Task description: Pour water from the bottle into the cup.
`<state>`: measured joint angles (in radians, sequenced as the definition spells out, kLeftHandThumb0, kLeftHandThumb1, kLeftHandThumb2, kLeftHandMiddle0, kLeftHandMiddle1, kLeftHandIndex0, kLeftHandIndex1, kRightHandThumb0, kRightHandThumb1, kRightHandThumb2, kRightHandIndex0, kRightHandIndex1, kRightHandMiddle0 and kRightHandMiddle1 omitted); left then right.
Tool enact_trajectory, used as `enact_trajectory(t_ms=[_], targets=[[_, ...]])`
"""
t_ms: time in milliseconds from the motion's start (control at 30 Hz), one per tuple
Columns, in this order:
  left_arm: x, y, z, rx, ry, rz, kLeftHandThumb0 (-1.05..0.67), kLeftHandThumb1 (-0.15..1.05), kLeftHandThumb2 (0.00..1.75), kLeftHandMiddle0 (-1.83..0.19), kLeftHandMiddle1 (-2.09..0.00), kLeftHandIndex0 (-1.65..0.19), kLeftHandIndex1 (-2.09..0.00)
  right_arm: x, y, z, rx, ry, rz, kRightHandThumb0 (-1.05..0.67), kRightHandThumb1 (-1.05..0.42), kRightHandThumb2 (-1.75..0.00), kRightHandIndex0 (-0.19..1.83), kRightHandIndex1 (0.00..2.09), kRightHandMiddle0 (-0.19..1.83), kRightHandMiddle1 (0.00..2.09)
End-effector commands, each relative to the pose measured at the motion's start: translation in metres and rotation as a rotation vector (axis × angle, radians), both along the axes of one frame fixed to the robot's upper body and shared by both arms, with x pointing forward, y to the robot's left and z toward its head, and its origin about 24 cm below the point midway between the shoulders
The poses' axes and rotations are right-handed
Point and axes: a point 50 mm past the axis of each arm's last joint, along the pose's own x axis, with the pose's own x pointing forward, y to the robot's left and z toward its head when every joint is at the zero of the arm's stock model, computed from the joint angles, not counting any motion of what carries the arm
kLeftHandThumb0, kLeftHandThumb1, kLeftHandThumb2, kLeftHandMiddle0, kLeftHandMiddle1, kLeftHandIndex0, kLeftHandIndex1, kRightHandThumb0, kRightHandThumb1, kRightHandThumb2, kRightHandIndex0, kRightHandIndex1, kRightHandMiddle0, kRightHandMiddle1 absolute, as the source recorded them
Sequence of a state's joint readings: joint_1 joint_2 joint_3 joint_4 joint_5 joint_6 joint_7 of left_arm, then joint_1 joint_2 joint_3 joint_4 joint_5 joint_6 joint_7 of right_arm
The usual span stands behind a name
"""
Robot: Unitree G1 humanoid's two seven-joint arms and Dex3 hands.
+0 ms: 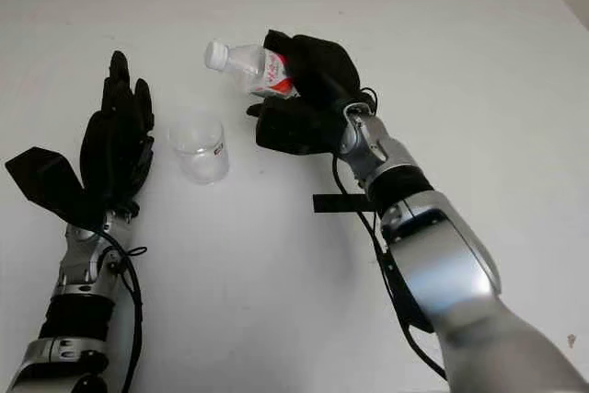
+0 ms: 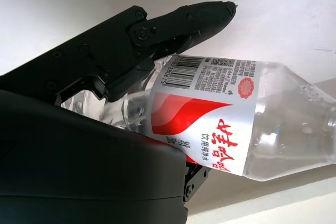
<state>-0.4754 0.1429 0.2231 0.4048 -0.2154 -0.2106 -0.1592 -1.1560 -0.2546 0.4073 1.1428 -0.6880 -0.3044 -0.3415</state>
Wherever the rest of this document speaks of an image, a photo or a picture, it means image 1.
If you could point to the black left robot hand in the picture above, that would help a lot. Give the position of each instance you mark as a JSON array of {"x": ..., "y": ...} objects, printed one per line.
[{"x": 115, "y": 153}]

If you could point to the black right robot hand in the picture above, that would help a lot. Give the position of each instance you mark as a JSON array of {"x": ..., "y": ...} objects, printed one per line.
[{"x": 326, "y": 71}]

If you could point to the clear water bottle white cap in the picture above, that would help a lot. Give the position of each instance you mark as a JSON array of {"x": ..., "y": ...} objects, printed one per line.
[{"x": 239, "y": 61}]

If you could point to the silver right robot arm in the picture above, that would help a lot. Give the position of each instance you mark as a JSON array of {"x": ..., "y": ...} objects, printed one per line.
[{"x": 460, "y": 273}]

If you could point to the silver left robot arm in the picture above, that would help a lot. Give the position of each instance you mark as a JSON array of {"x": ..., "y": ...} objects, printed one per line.
[{"x": 78, "y": 264}]

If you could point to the clear plastic cup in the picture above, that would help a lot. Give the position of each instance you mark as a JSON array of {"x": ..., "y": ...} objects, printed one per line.
[{"x": 200, "y": 149}]

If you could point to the black tape strip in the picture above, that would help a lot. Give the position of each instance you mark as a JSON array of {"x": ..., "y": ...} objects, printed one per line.
[{"x": 336, "y": 203}]

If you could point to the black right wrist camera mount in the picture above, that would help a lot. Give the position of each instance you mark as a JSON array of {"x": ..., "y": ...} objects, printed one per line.
[{"x": 299, "y": 133}]

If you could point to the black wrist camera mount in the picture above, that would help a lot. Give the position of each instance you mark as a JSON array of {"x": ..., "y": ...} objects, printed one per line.
[
  {"x": 41, "y": 176},
  {"x": 299, "y": 133}
]

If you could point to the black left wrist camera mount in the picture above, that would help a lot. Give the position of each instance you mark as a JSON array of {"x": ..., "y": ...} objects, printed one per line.
[{"x": 41, "y": 176}]

